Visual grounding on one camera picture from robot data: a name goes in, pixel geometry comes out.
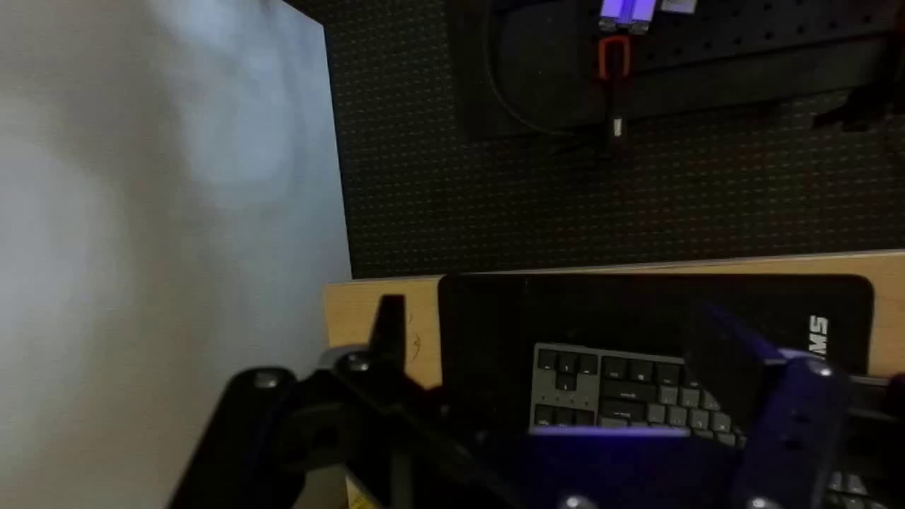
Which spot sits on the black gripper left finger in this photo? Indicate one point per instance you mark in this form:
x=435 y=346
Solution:
x=388 y=336

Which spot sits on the blue-lit gripper right finger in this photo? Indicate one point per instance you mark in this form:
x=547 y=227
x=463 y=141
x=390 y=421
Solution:
x=729 y=360

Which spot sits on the dark mechanical keyboard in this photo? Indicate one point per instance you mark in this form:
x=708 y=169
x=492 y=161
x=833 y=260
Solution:
x=578 y=386

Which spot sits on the black desk mat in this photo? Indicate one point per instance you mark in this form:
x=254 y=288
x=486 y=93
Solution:
x=490 y=322

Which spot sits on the white panel board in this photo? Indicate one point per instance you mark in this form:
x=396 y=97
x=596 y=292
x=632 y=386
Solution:
x=166 y=216

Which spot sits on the orange black clamp tool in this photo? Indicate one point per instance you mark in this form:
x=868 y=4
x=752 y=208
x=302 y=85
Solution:
x=613 y=68

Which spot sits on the purple-lit metal block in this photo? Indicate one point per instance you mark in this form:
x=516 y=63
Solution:
x=629 y=11

